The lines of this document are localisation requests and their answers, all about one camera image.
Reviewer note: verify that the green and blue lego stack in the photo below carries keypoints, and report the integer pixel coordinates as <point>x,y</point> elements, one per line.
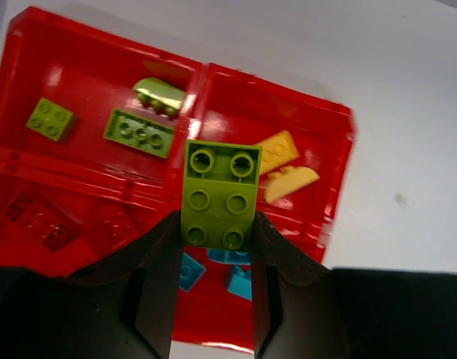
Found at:
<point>51,120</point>

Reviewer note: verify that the red curved lego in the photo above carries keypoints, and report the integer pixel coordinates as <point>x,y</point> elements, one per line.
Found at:
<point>112,227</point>

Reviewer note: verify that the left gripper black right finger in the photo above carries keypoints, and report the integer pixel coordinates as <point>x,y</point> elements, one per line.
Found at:
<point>302,309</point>

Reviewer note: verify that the teal lego block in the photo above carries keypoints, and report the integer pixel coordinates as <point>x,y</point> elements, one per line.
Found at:
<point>229,257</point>

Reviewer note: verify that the green lego cube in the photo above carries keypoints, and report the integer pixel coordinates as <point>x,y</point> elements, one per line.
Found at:
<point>220,188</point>

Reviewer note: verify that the teal lego brick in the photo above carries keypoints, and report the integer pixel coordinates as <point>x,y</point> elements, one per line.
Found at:
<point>191,272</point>

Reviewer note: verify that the small teal lego piece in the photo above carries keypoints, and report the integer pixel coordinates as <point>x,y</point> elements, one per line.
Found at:
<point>238,282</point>

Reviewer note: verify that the yellow square lego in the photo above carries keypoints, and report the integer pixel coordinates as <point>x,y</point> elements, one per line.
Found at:
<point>288,180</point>

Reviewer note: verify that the green long lego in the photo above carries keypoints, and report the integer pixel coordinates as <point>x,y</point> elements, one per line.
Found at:
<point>139,133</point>

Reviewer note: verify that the red lego brick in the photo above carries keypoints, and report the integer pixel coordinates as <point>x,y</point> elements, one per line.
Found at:
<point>41,221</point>

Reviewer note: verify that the green curved lego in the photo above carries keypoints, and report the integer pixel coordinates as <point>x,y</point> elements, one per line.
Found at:
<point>159,95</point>

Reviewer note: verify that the red divided bin tray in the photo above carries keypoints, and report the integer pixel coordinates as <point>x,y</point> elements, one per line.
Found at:
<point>90,72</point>

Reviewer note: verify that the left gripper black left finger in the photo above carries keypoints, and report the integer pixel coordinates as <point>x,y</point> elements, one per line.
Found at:
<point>122,306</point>

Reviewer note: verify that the yellow long lego plate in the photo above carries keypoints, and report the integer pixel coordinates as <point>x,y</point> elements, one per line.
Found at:
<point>277,151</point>

